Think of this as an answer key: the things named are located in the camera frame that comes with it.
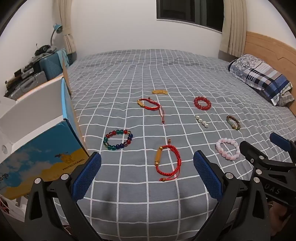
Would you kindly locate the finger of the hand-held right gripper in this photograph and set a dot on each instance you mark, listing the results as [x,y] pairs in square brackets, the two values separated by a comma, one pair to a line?
[279,140]
[248,150]

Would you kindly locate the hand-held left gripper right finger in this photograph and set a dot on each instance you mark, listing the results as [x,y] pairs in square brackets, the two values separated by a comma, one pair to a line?
[208,176]

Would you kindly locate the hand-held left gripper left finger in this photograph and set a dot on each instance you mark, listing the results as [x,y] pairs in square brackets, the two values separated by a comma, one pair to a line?
[86,176]

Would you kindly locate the blue and yellow cardboard box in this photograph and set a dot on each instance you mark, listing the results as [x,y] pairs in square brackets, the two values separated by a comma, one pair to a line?
[46,148]

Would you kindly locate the person's right hand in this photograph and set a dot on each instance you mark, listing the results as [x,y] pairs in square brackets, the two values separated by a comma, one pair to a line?
[278,215]

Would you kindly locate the grey checked pillow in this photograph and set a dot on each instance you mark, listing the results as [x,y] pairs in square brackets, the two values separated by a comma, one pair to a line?
[285,98]

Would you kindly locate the blue plaid floral pillow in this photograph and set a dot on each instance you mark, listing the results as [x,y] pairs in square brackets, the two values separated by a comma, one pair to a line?
[259,71]

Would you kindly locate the wooden headboard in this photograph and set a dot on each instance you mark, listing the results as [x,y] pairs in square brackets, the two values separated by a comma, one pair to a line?
[266,44]

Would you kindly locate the grey hard case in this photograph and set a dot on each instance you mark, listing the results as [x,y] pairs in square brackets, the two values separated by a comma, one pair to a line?
[27,82]

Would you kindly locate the teal suitcase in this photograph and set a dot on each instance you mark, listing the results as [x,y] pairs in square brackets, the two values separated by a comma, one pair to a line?
[49,67]

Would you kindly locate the grey checked bedsheet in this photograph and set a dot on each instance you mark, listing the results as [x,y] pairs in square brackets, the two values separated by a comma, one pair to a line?
[138,69]

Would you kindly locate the teal cloth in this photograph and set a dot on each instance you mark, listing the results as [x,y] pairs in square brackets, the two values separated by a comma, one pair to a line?
[64,56]

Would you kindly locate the beige curtain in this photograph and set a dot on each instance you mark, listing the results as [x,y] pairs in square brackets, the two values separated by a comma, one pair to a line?
[67,27]
[232,27]

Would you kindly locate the stack of small boxes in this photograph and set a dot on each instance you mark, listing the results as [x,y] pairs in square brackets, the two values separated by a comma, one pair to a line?
[23,70]

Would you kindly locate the dark clutter pile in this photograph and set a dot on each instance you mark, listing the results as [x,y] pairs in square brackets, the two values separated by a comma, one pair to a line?
[45,49]

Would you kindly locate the blue desk lamp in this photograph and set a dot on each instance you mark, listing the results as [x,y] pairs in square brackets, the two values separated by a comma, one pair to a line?
[57,28]

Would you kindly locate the dark window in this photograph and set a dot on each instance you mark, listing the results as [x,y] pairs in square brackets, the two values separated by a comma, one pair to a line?
[185,11]

